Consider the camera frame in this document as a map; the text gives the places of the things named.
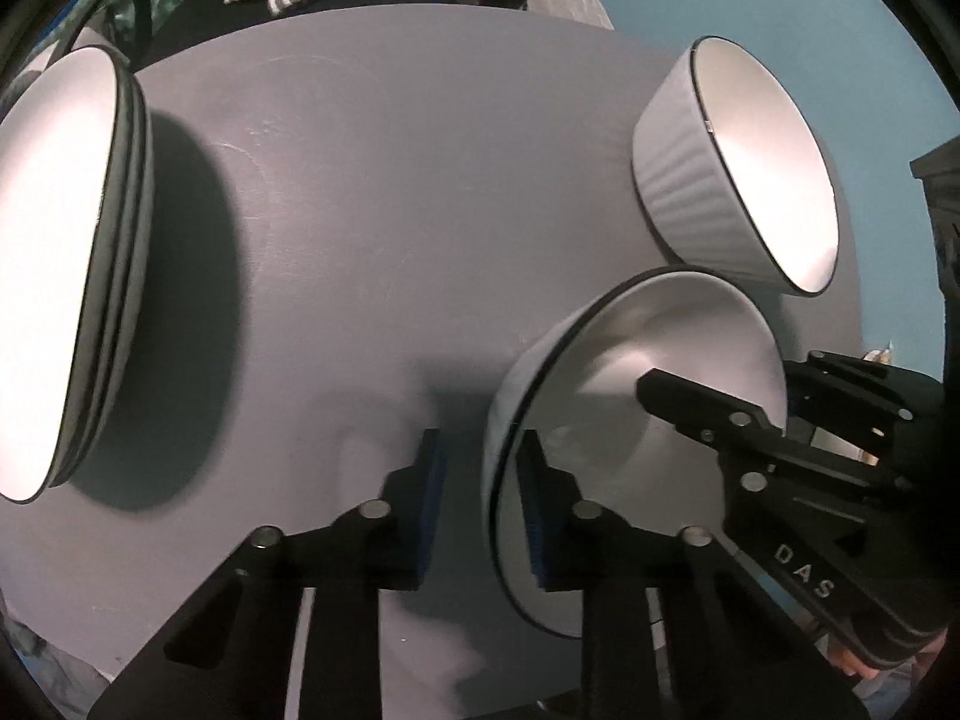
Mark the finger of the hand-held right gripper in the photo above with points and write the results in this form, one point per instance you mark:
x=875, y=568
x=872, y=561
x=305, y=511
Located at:
x=697, y=405
x=840, y=390

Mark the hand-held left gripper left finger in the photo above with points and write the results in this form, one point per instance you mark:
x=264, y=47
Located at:
x=431, y=510

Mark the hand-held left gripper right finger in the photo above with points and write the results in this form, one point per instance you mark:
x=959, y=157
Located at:
x=536, y=517

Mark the white ribbed bowl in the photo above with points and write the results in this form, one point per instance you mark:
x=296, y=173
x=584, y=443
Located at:
x=697, y=180
x=600, y=360

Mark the person's right hand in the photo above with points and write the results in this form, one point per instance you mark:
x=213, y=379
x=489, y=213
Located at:
x=862, y=673

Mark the black office chair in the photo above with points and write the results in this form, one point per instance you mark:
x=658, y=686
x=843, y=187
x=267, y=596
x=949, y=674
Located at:
x=187, y=22

